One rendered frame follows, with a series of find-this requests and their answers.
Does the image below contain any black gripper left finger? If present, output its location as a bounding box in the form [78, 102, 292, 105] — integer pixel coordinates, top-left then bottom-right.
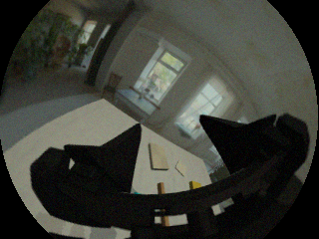
[64, 122, 143, 192]

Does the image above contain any yellow block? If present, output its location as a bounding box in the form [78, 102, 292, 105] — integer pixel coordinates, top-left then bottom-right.
[188, 180, 202, 190]

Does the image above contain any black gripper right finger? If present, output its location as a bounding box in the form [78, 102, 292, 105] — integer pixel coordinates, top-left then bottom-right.
[199, 115, 276, 175]

